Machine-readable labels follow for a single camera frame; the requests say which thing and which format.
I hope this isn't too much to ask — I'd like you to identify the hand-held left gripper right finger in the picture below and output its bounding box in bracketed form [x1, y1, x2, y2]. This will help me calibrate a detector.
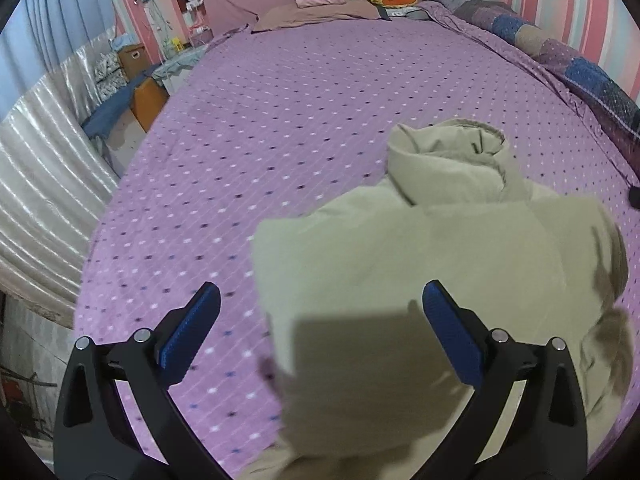
[421, 280, 589, 480]

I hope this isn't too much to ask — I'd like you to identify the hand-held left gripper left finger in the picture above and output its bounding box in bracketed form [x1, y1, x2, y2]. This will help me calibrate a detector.
[52, 281, 223, 480]

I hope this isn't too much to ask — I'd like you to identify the beige padded jacket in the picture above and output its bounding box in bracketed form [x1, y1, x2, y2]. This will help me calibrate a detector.
[235, 118, 631, 480]

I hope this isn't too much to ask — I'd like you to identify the red object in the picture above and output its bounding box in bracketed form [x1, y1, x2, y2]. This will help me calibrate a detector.
[0, 375, 32, 432]

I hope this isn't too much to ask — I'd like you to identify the patchwork quilt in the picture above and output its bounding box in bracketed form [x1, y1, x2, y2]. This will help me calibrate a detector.
[422, 0, 640, 142]

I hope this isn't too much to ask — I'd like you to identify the purple dotted bed sheet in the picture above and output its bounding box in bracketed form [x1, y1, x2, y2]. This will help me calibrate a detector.
[72, 2, 640, 480]

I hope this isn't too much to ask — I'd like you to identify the orange cabinet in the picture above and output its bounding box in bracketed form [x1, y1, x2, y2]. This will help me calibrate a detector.
[130, 77, 169, 134]

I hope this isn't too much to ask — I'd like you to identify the blue cloth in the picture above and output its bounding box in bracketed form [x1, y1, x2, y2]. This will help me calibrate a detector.
[82, 80, 151, 139]

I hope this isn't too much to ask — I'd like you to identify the black and white patterned box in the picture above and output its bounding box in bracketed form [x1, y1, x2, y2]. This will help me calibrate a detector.
[92, 55, 126, 101]

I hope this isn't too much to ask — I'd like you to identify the light green cloth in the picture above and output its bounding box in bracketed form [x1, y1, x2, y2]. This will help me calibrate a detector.
[152, 47, 206, 81]

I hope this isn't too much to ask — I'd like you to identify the brown cardboard box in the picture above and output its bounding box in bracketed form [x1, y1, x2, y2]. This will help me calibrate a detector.
[118, 44, 147, 81]

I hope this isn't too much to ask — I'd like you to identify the small pink shelf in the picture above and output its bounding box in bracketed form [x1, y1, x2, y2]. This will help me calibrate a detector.
[182, 0, 209, 36]

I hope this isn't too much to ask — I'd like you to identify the brown pillow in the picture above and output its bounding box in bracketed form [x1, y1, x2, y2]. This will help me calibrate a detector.
[251, 0, 384, 34]

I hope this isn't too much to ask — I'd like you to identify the pale blue curtain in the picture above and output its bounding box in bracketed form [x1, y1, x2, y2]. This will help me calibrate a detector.
[0, 0, 121, 122]

